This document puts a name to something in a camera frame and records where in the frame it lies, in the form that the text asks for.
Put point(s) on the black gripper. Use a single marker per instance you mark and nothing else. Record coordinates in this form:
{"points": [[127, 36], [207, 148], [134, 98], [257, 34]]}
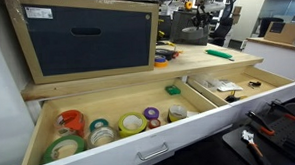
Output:
{"points": [[202, 16]]}

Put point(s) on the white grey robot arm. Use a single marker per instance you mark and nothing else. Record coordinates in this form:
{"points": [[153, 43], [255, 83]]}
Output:
{"points": [[214, 6]]}

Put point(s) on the small red-orange tape roll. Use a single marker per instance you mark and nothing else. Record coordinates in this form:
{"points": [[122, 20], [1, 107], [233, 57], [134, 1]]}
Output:
{"points": [[176, 54]]}

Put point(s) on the blue tape roll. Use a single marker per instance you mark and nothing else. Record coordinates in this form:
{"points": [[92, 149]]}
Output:
{"points": [[159, 58]]}

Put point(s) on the orange tape roll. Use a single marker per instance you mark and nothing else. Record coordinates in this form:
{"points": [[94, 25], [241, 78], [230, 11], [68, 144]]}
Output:
{"points": [[160, 64]]}

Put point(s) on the green Scotch tape box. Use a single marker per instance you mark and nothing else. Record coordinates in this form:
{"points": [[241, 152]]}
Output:
{"points": [[172, 90]]}

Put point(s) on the small purple tape roll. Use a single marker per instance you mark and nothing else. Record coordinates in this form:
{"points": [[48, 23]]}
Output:
{"points": [[146, 113]]}

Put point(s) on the wooden drawer white front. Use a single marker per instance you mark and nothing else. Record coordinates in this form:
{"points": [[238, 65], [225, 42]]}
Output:
{"points": [[196, 130]]}

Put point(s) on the small red tape roll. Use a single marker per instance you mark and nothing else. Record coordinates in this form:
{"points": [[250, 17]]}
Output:
{"points": [[150, 124]]}

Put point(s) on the yellow-green tape roll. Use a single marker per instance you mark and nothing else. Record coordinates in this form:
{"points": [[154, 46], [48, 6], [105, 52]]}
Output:
{"points": [[122, 128]]}

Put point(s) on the small teal tape roll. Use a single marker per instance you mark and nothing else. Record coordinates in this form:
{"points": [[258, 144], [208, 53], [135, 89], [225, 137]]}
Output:
{"points": [[93, 123]]}

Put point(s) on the clear packing tape roll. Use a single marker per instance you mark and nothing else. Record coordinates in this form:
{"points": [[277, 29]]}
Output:
{"points": [[94, 141]]}

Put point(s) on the orange tape dispenser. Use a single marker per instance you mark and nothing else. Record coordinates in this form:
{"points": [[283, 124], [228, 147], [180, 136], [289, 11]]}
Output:
{"points": [[73, 119]]}

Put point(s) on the large green tape roll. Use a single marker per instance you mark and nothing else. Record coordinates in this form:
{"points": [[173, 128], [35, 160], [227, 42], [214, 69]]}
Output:
{"points": [[50, 151]]}

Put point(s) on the yellow round object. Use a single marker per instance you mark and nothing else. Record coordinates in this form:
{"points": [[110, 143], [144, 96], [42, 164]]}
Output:
{"points": [[188, 5]]}

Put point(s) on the dark grey box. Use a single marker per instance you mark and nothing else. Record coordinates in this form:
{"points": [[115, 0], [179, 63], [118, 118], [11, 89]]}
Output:
{"points": [[176, 24]]}

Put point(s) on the clear plastic bag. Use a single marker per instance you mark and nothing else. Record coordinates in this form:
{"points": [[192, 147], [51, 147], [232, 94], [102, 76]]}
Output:
{"points": [[221, 84]]}

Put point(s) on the white cabinet wooden top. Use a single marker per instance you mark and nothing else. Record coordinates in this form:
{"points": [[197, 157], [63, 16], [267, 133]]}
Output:
{"points": [[273, 58]]}

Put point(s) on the black yellow small tool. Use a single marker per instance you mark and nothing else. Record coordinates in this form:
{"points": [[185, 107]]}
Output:
{"points": [[232, 98]]}

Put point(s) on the small black clip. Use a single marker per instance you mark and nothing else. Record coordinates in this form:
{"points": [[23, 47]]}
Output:
{"points": [[254, 84]]}

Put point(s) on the brown cardboard box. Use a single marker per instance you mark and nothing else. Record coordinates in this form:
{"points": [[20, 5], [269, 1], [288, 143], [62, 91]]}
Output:
{"points": [[285, 33]]}

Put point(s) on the black orange clamp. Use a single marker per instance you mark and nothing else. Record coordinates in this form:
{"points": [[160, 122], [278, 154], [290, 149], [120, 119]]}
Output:
{"points": [[282, 110], [260, 122]]}

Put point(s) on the large cardboard box black panel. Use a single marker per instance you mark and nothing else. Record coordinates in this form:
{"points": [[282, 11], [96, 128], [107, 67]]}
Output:
{"points": [[86, 51]]}

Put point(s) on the black mat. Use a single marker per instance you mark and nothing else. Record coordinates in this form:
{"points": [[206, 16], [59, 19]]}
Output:
{"points": [[237, 143]]}

